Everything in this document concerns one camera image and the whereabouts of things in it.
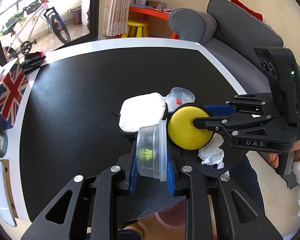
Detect black table mat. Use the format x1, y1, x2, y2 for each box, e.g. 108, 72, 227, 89
19, 47, 238, 220

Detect grey sofa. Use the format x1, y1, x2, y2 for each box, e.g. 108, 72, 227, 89
167, 0, 300, 190

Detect yellow plastic stool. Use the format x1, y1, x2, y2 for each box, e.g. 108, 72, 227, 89
121, 20, 149, 38

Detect white tissue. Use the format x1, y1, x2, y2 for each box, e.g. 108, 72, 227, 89
198, 133, 224, 169

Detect beige curtain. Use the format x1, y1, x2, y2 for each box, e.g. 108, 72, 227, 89
103, 0, 130, 37

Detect white smartphone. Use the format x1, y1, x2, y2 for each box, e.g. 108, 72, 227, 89
0, 160, 17, 227

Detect red kids table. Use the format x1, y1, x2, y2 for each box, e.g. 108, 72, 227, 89
129, 6, 179, 40

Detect white bicycle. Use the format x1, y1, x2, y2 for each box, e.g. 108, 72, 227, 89
0, 0, 71, 60

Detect white square device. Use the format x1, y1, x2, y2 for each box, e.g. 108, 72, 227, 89
119, 92, 166, 134

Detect clear container with red toy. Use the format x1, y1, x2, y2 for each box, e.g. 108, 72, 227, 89
165, 87, 195, 113

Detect pink trash bin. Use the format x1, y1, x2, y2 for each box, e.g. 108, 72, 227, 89
154, 200, 186, 229

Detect person's right hand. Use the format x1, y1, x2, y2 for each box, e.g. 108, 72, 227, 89
268, 140, 300, 168

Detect black red gloves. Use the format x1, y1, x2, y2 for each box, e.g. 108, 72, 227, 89
20, 51, 46, 75

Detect red cushion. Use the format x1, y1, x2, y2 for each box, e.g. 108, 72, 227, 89
230, 0, 263, 21

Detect union jack tissue box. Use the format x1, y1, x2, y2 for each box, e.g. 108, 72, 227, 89
0, 59, 29, 131

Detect clear container with green toy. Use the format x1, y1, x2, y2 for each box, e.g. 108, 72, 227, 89
136, 120, 167, 182

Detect yellow round sponge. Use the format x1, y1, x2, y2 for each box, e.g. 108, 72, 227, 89
167, 103, 213, 151

